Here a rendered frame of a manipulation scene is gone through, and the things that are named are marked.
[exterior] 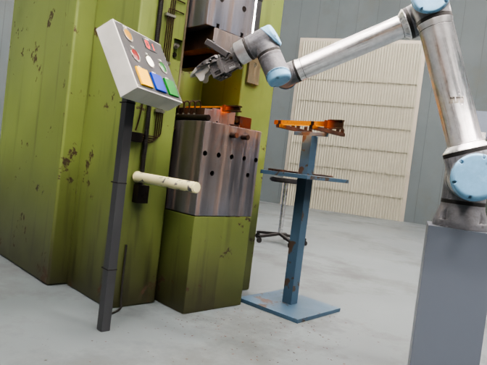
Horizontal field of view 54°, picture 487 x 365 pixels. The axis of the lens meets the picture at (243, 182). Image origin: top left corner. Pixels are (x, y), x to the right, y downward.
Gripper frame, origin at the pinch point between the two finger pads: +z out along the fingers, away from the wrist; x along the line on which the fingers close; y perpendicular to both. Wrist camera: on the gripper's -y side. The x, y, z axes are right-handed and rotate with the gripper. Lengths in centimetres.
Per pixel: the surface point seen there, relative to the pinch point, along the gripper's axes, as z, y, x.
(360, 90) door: -29, -149, 819
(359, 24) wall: -78, -276, 824
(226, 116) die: 8.7, 7.2, 48.1
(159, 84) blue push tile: 10.3, 1.9, -11.0
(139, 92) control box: 13.2, 6.3, -23.0
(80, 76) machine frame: 67, -40, 27
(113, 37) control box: 13.3, -15.0, -27.0
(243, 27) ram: -15, -31, 52
